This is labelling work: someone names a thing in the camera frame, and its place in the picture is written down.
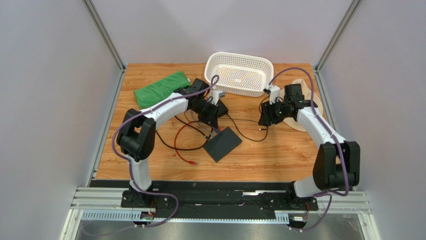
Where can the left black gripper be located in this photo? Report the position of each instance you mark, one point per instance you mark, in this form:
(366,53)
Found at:
(211,118)

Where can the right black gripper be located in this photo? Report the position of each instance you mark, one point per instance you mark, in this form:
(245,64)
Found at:
(266,113)

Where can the black network switch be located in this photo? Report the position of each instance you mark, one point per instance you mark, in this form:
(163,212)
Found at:
(222,144)

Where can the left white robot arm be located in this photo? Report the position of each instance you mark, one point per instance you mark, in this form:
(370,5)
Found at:
(134,140)

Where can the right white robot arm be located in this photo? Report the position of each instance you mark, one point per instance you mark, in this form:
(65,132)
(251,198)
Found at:
(337,164)

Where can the black power adapter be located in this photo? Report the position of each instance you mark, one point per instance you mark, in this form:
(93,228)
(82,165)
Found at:
(222,109)

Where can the beige bucket hat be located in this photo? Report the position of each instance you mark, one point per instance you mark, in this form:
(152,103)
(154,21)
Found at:
(307,96)

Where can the white perforated plastic basket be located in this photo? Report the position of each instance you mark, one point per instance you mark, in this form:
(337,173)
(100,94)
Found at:
(239,74)

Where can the green folded towel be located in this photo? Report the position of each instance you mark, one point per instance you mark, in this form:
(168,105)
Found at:
(158,91)

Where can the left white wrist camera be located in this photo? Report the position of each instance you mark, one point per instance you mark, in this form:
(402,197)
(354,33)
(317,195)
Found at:
(215,95)

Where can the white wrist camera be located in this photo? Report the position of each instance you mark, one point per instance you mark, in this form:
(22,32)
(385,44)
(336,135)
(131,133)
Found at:
(274,93)
(215,95)

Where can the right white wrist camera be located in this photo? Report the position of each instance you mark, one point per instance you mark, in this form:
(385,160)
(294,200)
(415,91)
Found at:
(274,93)

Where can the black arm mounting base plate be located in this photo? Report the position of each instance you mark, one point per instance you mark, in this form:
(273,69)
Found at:
(220,200)

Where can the aluminium frame rail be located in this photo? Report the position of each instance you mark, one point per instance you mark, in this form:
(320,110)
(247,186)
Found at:
(103,204)

